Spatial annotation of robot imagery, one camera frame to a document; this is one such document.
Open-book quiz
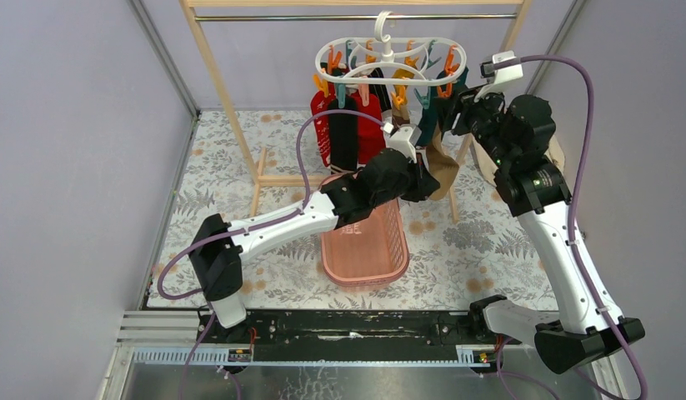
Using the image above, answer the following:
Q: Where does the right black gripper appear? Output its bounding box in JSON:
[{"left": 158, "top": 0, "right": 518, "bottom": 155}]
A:
[{"left": 430, "top": 79, "right": 512, "bottom": 168}]

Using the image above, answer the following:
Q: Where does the tan brown sock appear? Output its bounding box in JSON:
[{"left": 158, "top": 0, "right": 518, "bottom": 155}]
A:
[{"left": 426, "top": 127, "right": 459, "bottom": 201}]

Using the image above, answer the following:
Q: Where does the red santa sock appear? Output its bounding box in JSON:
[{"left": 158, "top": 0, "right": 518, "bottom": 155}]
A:
[{"left": 352, "top": 92, "right": 385, "bottom": 165}]

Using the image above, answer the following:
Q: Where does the white clip sock hanger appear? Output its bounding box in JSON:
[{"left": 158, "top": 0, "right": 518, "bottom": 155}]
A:
[{"left": 313, "top": 11, "right": 468, "bottom": 88}]

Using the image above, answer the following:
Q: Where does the red snowflake sock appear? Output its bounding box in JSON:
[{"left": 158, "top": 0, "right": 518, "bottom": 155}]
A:
[{"left": 310, "top": 90, "right": 333, "bottom": 168}]

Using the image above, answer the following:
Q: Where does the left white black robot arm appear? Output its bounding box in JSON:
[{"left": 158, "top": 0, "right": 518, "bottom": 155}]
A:
[{"left": 187, "top": 149, "right": 440, "bottom": 343}]

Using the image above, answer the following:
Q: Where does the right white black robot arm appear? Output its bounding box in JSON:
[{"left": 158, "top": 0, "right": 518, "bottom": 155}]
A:
[{"left": 439, "top": 88, "right": 645, "bottom": 374}]

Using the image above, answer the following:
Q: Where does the teal sock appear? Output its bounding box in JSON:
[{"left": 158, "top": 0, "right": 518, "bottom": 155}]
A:
[{"left": 416, "top": 87, "right": 443, "bottom": 148}]

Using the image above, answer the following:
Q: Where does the brown white striped sock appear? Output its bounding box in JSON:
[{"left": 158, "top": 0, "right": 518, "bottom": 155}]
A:
[{"left": 392, "top": 104, "right": 411, "bottom": 128}]

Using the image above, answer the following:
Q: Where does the mustard yellow sock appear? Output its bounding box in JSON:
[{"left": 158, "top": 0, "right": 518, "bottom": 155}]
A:
[{"left": 392, "top": 69, "right": 415, "bottom": 85}]

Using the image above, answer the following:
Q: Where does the beige cloth pile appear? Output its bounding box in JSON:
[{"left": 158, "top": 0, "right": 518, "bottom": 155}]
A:
[{"left": 472, "top": 137, "right": 565, "bottom": 187}]

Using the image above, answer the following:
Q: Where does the pink plastic laundry basket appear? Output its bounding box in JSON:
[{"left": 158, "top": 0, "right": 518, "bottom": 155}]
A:
[{"left": 320, "top": 200, "right": 410, "bottom": 290}]

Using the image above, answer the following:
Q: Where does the black sock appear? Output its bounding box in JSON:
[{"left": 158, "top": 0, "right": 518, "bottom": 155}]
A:
[{"left": 328, "top": 113, "right": 358, "bottom": 174}]

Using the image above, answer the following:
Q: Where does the wooden clothes rack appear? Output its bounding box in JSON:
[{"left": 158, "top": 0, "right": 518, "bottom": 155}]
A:
[{"left": 178, "top": 0, "right": 533, "bottom": 225}]

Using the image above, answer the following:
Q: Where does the floral patterned floor mat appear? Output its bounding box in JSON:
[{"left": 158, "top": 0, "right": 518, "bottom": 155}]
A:
[{"left": 144, "top": 111, "right": 557, "bottom": 310}]

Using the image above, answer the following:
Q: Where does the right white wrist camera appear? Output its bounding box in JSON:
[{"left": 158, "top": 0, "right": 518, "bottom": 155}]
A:
[{"left": 474, "top": 50, "right": 523, "bottom": 102}]

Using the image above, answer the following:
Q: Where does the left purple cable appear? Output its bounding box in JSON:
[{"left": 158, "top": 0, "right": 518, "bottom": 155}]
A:
[{"left": 156, "top": 109, "right": 385, "bottom": 302}]

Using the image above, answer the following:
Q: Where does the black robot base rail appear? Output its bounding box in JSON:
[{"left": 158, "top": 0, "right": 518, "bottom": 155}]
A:
[{"left": 198, "top": 309, "right": 499, "bottom": 369}]

